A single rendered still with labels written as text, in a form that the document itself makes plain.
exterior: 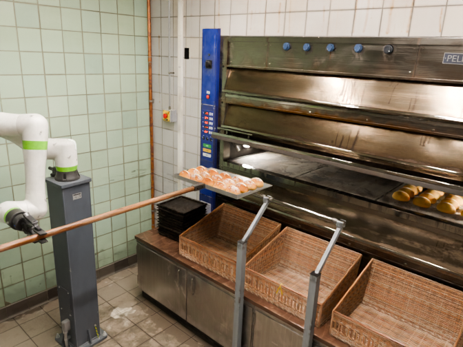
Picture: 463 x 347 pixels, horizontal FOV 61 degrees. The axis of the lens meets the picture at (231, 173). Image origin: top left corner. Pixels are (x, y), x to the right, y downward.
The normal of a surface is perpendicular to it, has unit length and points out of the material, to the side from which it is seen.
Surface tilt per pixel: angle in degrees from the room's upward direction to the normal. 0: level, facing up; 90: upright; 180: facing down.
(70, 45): 90
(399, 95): 70
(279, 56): 90
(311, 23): 90
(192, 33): 90
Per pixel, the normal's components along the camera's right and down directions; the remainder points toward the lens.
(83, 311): 0.79, 0.22
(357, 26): -0.66, 0.19
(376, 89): -0.61, -0.15
